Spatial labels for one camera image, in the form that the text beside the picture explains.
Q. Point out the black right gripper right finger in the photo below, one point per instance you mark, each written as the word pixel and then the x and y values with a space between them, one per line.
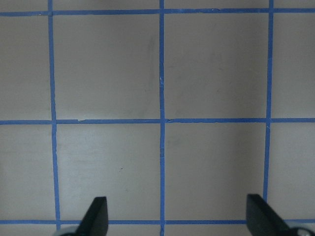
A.
pixel 262 220

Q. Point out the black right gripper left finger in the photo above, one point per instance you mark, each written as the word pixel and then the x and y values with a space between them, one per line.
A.
pixel 95 221

